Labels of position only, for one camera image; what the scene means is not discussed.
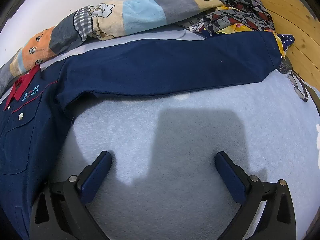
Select yellow cloth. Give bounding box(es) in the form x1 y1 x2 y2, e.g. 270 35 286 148
216 5 285 56

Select light blue bed sheet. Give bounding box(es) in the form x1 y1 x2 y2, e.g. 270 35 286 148
0 25 320 240

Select black strap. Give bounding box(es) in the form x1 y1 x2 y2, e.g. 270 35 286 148
304 84 320 112

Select rolled patchwork fleece blanket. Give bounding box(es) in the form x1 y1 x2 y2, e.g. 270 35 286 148
0 0 225 90

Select dark leaf-patterned cloth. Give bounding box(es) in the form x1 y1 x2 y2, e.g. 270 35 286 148
202 0 275 39

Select eyeglasses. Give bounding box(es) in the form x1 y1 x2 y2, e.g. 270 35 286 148
286 71 309 103

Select wooden headboard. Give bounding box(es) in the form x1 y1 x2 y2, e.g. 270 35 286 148
175 0 320 98

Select navy blue work jacket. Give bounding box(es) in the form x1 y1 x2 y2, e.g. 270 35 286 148
0 31 285 240

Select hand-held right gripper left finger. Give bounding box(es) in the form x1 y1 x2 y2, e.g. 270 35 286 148
29 151 112 240

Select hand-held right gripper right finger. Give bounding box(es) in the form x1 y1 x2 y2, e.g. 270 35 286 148
214 151 297 240

